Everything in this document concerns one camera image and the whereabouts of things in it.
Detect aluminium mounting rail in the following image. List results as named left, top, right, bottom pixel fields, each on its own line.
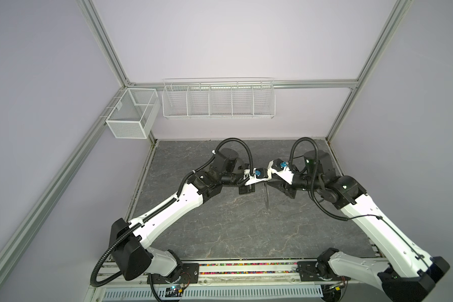
left=94, top=257, right=374, bottom=289

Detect white vented cable duct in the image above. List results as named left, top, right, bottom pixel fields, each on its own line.
left=99, top=284, right=323, bottom=301

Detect aluminium frame profile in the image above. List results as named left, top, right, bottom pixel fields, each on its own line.
left=0, top=1, right=395, bottom=252

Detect white mesh box basket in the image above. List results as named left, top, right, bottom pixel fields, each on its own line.
left=106, top=88, right=161, bottom=139

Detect grey perforated ring disc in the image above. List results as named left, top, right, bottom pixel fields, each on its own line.
left=264, top=183, right=269, bottom=210

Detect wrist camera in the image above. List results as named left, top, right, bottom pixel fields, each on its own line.
left=268, top=159, right=294, bottom=185
left=245, top=168, right=271, bottom=186

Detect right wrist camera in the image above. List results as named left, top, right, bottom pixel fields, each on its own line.
left=268, top=159, right=294, bottom=185

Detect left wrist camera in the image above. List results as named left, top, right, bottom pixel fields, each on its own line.
left=245, top=168, right=271, bottom=186

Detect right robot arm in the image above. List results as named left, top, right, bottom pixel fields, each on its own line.
left=268, top=137, right=450, bottom=301

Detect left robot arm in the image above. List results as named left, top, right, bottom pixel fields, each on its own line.
left=90, top=138, right=255, bottom=288

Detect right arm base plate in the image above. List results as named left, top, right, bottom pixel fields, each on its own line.
left=296, top=260, right=343, bottom=282

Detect white wire shelf basket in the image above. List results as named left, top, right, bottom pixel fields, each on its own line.
left=162, top=78, right=276, bottom=119

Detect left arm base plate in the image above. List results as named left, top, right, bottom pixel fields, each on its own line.
left=147, top=263, right=200, bottom=284

